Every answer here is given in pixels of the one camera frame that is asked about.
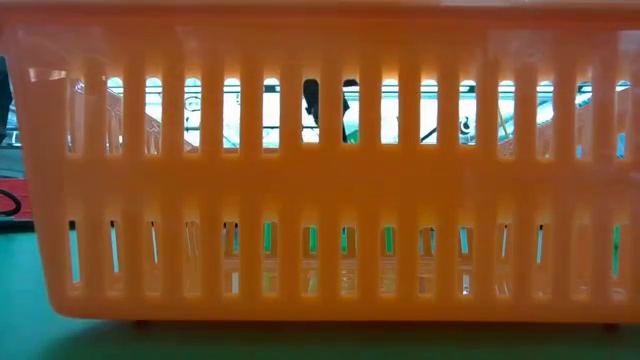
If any orange slotted plastic basket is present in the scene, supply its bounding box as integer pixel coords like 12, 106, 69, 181
0, 0, 640, 324

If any green slotted plastic basket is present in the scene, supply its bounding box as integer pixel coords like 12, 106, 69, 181
263, 222, 395, 255

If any black aluminium rig frame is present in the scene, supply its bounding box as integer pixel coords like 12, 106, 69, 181
0, 219, 35, 235

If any red panel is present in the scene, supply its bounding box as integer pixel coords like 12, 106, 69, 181
0, 177, 32, 221

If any black cable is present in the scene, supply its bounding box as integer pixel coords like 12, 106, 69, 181
0, 187, 23, 218

